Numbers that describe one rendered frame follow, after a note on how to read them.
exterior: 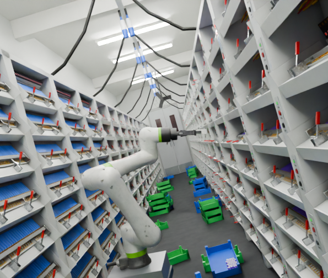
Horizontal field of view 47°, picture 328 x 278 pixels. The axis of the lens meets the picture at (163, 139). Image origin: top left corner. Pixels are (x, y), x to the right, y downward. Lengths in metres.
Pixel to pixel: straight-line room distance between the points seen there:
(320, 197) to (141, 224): 1.05
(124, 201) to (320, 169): 1.05
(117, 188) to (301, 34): 1.15
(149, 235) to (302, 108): 1.14
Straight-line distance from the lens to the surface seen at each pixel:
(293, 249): 2.05
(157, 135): 2.26
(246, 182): 2.66
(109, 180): 1.92
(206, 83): 3.35
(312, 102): 1.29
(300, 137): 1.26
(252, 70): 1.98
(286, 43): 1.29
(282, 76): 1.26
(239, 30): 2.01
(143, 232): 2.06
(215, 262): 2.97
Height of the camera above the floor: 1.02
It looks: 1 degrees up
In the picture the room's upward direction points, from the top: 16 degrees counter-clockwise
